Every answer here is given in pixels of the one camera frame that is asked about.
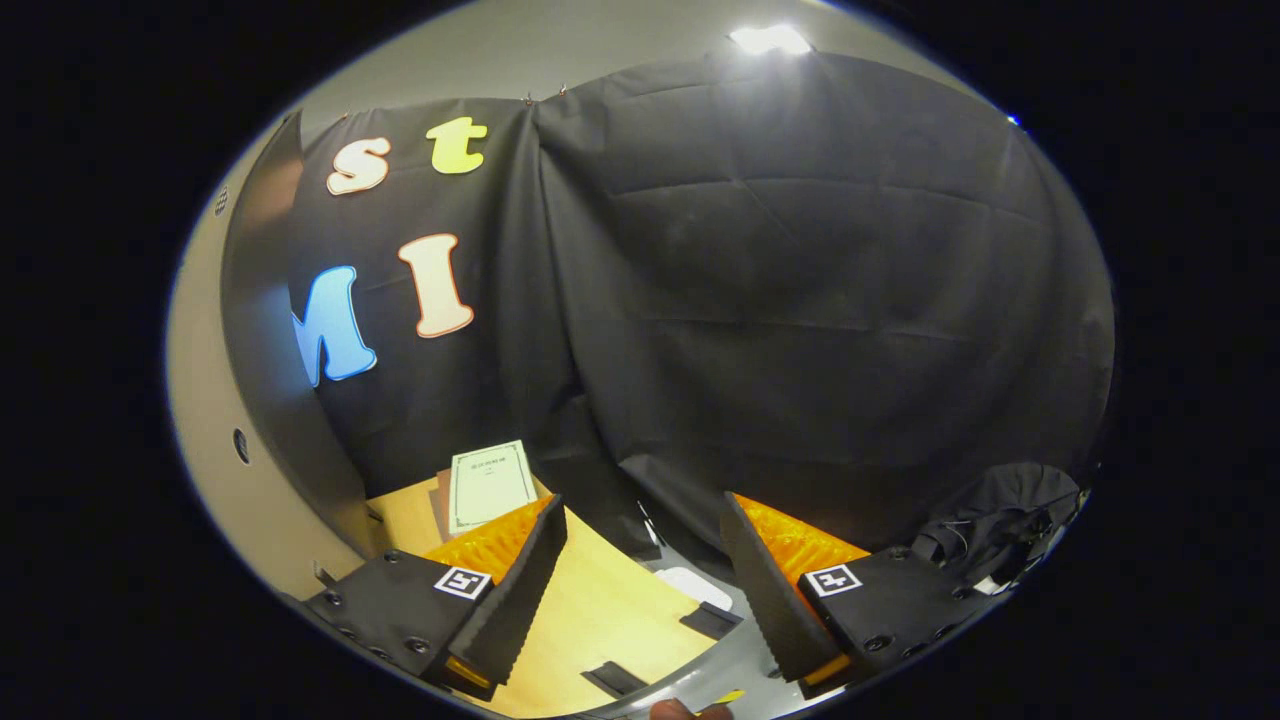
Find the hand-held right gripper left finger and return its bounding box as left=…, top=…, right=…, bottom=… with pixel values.
left=303, top=494, right=569, bottom=701

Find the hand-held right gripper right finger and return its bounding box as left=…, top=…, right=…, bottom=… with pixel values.
left=720, top=490, right=1006, bottom=701

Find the light grey cabinet door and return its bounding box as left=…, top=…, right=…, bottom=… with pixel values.
left=165, top=185, right=371, bottom=601

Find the dark grey cabinet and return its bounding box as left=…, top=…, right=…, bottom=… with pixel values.
left=220, top=108, right=389, bottom=561

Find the white flat sheet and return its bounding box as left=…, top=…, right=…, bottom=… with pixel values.
left=655, top=566, right=734, bottom=612

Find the pale green book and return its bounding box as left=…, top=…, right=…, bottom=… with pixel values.
left=447, top=439, right=539, bottom=536

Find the dark cloth bundle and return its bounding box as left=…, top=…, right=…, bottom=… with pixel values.
left=910, top=462, right=1086, bottom=593

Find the black backdrop cloth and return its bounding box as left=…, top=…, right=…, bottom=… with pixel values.
left=288, top=50, right=1116, bottom=566

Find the narrow ceiling light panel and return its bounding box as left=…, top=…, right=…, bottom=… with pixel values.
left=728, top=24, right=813, bottom=57

